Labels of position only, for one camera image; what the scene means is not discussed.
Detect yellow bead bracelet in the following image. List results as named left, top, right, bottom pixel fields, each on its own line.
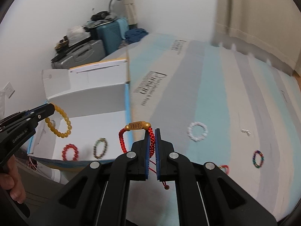
left=44, top=104, right=72, bottom=139

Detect red bead bracelet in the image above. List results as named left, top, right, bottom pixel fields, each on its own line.
left=61, top=143, right=79, bottom=161

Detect multicolour glass bead bracelet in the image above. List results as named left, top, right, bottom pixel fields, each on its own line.
left=252, top=149, right=265, bottom=170

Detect brown green bead bracelet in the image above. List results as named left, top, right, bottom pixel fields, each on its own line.
left=92, top=137, right=109, bottom=160

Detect pearl earrings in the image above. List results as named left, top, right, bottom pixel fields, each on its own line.
left=241, top=129, right=251, bottom=137

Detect white pink bead bracelet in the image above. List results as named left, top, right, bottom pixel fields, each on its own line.
left=187, top=121, right=209, bottom=142

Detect red cord bracelet gold tube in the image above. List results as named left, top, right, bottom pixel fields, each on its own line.
left=118, top=120, right=170, bottom=190

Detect person's left hand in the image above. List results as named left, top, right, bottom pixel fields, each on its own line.
left=1, top=155, right=26, bottom=204

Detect blue yellow cardboard box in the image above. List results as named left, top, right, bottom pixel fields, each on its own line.
left=27, top=53, right=131, bottom=171

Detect grey suitcase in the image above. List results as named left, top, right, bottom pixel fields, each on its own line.
left=51, top=40, right=106, bottom=69

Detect striped bed cover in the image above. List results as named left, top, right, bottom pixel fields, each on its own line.
left=110, top=34, right=300, bottom=225

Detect teal suitcase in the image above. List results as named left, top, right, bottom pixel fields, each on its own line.
left=95, top=21, right=123, bottom=55

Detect black items on suitcase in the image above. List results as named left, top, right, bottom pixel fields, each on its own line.
left=91, top=11, right=118, bottom=21

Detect dark blue clothes pile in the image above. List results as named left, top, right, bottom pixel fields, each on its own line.
left=125, top=28, right=148, bottom=44

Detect tied beige curtain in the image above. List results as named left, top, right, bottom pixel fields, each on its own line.
left=124, top=0, right=138, bottom=29

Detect white wall socket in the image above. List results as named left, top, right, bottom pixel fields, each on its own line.
left=3, top=82, right=15, bottom=98

